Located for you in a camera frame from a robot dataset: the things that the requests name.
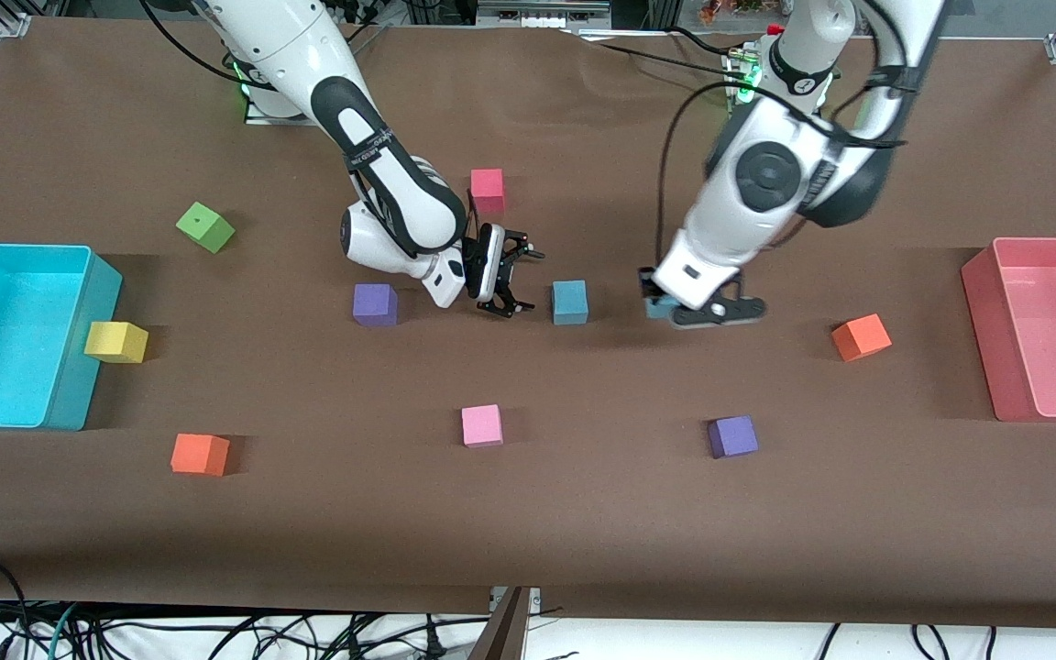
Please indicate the cyan plastic bin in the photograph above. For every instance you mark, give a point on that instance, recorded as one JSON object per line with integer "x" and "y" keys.
{"x": 5, "y": 339}

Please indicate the orange foam block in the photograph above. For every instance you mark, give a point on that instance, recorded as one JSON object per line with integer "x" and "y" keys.
{"x": 198, "y": 452}
{"x": 861, "y": 336}

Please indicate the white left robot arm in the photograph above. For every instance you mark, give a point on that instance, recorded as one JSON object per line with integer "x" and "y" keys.
{"x": 808, "y": 46}

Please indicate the pink foam block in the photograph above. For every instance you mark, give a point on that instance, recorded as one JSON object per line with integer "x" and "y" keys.
{"x": 482, "y": 423}

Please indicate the light blue foam block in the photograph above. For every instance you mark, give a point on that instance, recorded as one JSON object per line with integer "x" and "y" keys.
{"x": 661, "y": 310}
{"x": 570, "y": 302}

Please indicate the purple foam block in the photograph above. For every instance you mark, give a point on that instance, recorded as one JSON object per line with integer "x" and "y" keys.
{"x": 732, "y": 436}
{"x": 374, "y": 307}

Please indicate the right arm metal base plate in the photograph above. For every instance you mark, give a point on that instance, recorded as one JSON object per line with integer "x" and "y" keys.
{"x": 258, "y": 119}

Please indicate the dark aluminium frame beam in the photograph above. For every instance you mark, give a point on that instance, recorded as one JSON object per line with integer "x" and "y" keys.
{"x": 505, "y": 637}

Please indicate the silver corner bracket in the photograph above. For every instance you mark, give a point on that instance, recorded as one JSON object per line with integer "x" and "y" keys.
{"x": 535, "y": 600}

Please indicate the red foam block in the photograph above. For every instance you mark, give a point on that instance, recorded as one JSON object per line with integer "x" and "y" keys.
{"x": 489, "y": 186}

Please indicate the brown table cover sheet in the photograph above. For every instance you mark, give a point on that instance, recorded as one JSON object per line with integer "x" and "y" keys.
{"x": 583, "y": 513}

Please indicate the yellow foam block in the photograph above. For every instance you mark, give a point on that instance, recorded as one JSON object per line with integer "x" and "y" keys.
{"x": 115, "y": 341}

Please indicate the green foam block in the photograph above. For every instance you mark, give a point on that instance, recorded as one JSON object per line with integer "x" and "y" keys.
{"x": 205, "y": 226}

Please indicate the grey electronics box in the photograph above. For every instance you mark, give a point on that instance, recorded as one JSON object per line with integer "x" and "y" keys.
{"x": 542, "y": 14}

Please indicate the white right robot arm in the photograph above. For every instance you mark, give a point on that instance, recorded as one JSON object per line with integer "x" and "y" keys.
{"x": 372, "y": 243}

